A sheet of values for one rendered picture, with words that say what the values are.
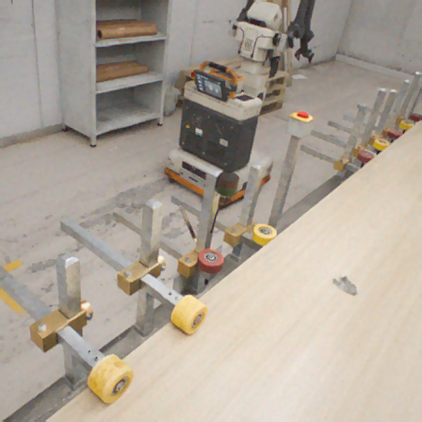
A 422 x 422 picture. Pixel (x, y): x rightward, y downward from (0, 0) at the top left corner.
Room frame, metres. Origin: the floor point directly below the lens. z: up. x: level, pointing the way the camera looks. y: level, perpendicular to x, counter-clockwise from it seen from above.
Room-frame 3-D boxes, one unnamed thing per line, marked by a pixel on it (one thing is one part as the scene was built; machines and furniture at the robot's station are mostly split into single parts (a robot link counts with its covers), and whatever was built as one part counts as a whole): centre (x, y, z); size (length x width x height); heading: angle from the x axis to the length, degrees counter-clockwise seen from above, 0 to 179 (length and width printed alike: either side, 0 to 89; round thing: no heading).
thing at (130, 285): (0.84, 0.15, 0.95); 0.14 x 0.06 x 0.05; 147
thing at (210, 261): (1.00, -0.03, 0.85); 0.08 x 0.08 x 0.11
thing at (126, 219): (1.11, 0.14, 0.84); 0.43 x 0.03 x 0.04; 57
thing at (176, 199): (1.30, -0.03, 0.84); 0.43 x 0.03 x 0.04; 57
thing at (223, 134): (3.02, 0.03, 0.59); 0.55 x 0.34 x 0.83; 56
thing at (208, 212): (1.07, 0.00, 0.93); 0.04 x 0.04 x 0.48; 57
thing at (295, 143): (1.50, -0.27, 0.93); 0.05 x 0.05 x 0.45; 57
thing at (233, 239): (1.26, -0.12, 0.84); 0.14 x 0.06 x 0.05; 147
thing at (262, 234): (1.19, -0.20, 0.85); 0.08 x 0.08 x 0.11
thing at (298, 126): (1.50, -0.27, 1.18); 0.07 x 0.07 x 0.08; 57
